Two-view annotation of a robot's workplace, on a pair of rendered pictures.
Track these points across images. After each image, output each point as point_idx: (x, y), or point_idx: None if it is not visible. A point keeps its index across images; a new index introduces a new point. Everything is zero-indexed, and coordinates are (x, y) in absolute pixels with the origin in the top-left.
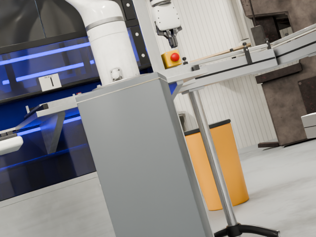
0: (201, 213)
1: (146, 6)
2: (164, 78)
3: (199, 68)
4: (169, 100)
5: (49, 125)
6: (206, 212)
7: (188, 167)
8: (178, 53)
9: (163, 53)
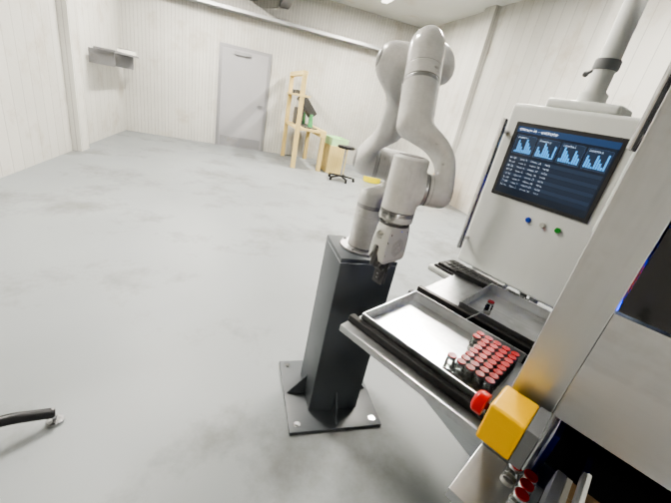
0: (315, 320)
1: (576, 263)
2: (335, 252)
3: (348, 319)
4: (330, 262)
5: None
6: (321, 348)
7: (320, 296)
8: (486, 412)
9: (518, 392)
